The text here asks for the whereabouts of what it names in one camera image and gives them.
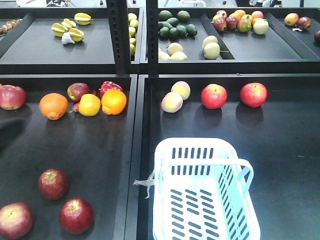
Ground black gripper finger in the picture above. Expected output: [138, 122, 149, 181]
[0, 118, 25, 154]

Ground light blue plastic basket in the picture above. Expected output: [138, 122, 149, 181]
[132, 137, 261, 240]

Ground red apple back left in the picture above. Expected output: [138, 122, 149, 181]
[0, 84, 27, 110]

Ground orange with navel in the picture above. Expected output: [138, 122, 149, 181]
[39, 92, 69, 120]

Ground red chili pepper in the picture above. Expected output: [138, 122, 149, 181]
[69, 102, 80, 113]

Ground dark red apple front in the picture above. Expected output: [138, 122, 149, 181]
[38, 168, 70, 201]

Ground dark red apple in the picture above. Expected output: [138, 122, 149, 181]
[67, 82, 91, 102]
[38, 168, 70, 201]
[58, 198, 95, 235]

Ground dark red apple back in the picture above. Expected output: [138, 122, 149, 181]
[67, 82, 91, 102]

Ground yellow round fruit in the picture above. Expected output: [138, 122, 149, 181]
[78, 93, 101, 117]

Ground red apple lower left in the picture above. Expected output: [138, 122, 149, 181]
[0, 202, 33, 240]

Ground cherry tomato vine pile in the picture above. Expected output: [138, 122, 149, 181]
[0, 18, 23, 37]

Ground white garlic bulb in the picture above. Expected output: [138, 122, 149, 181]
[61, 32, 75, 45]

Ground red bell pepper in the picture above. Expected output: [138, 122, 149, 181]
[99, 80, 124, 98]

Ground bright orange right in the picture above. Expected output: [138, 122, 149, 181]
[101, 89, 127, 115]

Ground dark red apple lower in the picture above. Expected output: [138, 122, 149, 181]
[58, 198, 95, 235]

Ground yellow starfruit pile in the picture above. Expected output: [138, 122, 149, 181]
[51, 12, 93, 43]

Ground black shelf upright posts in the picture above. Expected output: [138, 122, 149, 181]
[105, 0, 161, 76]

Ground front peach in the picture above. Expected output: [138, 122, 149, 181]
[161, 91, 183, 113]

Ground peach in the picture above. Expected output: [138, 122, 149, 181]
[161, 91, 183, 113]
[170, 81, 191, 101]

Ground yellow lemon pile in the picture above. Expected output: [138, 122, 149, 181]
[127, 12, 139, 56]

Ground rear peach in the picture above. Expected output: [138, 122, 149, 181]
[170, 81, 191, 101]

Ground green avocado pile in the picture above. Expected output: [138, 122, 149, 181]
[158, 10, 198, 41]

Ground red apple centre right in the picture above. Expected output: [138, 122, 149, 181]
[200, 83, 228, 110]

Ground pale yellow pears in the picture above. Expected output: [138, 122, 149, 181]
[158, 35, 222, 61]

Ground red apple far right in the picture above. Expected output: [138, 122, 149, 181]
[240, 82, 268, 108]

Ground mixed apple mango pile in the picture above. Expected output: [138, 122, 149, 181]
[211, 9, 269, 35]

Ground mango on far tray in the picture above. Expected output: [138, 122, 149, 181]
[284, 12, 299, 27]

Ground dark apple far tray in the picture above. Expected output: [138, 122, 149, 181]
[296, 16, 312, 31]

